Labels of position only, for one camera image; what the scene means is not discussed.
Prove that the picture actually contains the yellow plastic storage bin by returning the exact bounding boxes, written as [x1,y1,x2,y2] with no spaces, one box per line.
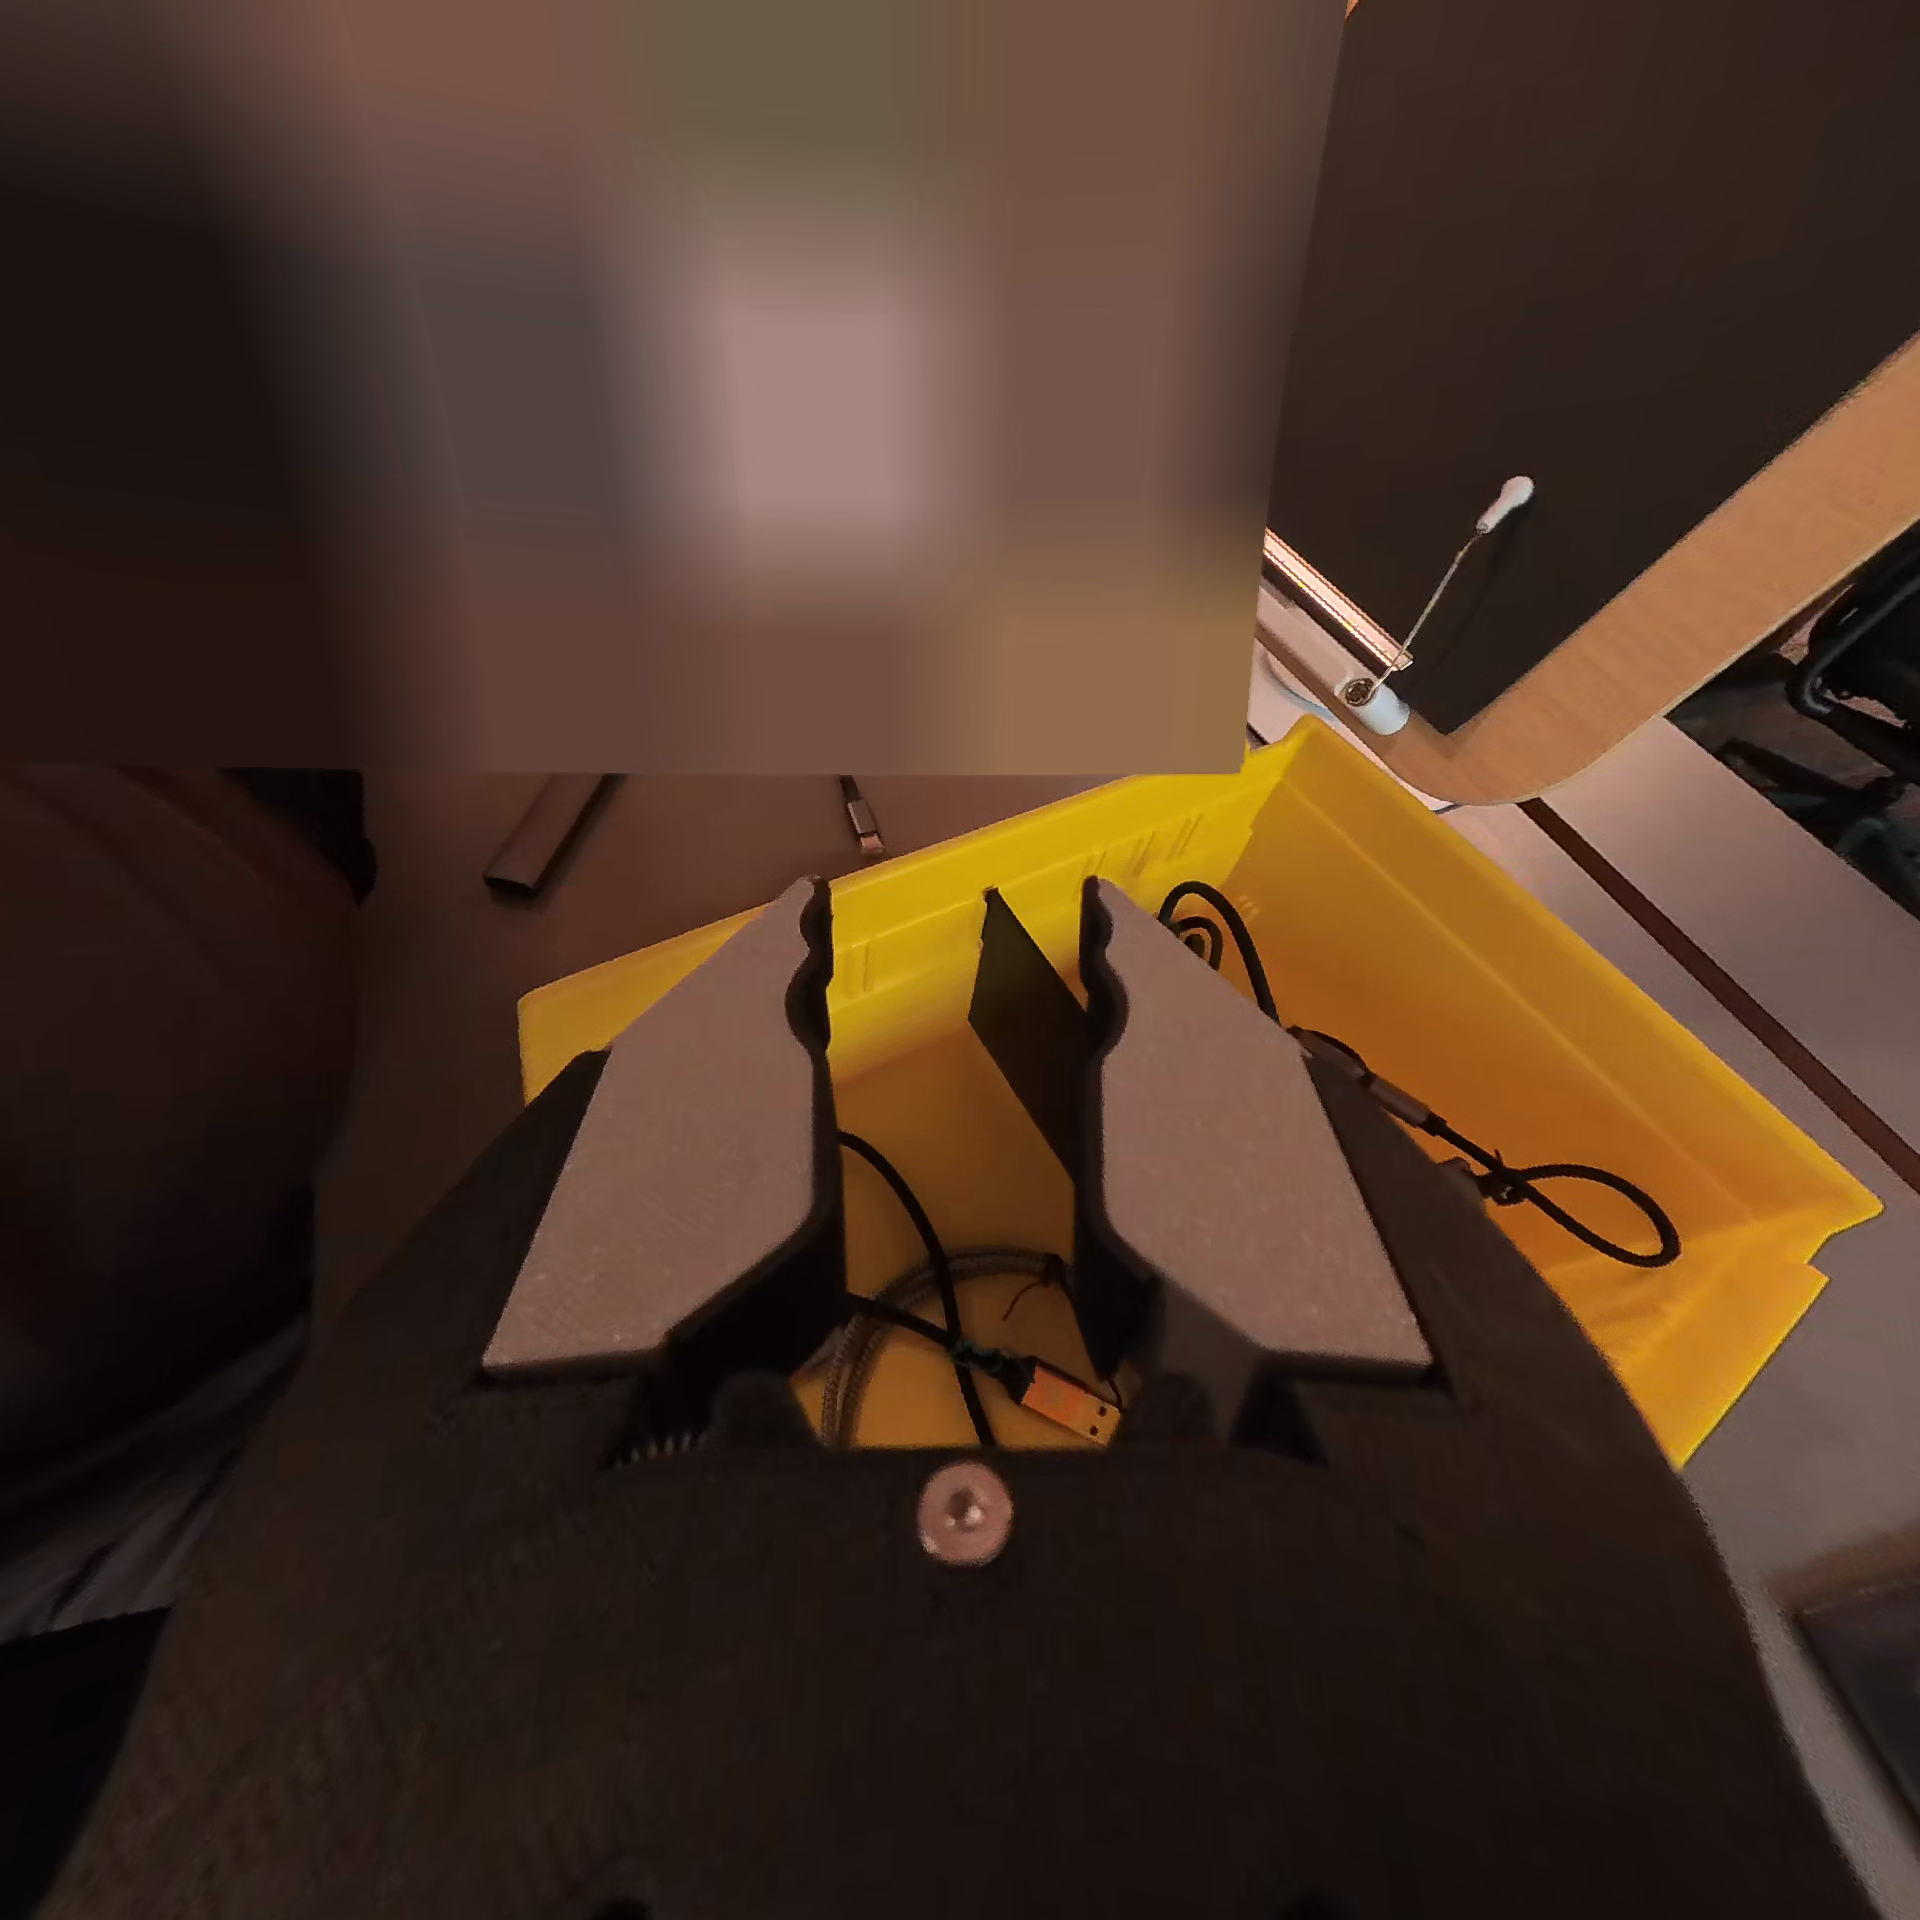
[518,716,1883,1473]

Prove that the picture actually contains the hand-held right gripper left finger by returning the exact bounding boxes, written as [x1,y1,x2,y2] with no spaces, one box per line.
[480,874,847,1386]

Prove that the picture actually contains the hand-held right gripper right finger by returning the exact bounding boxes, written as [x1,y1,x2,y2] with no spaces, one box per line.
[1072,874,1433,1427]

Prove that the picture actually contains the black braided cable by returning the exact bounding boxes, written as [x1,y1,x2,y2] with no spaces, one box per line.
[1159,882,1683,1269]

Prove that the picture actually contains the dark partition panel wooden edge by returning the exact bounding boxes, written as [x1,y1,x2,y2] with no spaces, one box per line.
[1266,0,1920,806]

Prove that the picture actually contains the white peg with wire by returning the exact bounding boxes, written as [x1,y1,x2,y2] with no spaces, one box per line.
[1335,475,1536,736]

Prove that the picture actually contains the black cable with orange usb plug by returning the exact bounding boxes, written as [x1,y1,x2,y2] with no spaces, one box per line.
[836,1132,1126,1450]

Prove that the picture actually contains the black office chair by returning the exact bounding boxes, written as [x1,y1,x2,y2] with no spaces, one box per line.
[1672,556,1920,904]

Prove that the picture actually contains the person's dark trousers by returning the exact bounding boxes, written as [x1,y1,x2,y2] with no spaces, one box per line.
[0,772,377,1637]

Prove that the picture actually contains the small black divider plate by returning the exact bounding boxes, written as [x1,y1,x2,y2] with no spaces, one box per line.
[968,886,1114,1186]

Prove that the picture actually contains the grey usb hub with cable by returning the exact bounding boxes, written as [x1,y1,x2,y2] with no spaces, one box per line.
[482,776,889,896]

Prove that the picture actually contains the silver braided cable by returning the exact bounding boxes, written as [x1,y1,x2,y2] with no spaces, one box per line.
[796,1253,1074,1450]

